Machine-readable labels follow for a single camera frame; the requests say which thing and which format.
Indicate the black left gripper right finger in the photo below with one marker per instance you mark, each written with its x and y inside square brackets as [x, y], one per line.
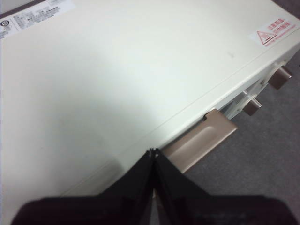
[199, 208]

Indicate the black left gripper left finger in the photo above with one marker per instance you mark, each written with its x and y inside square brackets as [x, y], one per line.
[105, 208]

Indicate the cream oven knob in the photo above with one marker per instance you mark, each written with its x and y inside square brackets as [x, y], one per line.
[280, 78]
[252, 107]

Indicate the cream Toshiba toaster oven body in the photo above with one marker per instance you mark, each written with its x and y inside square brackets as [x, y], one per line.
[117, 70]

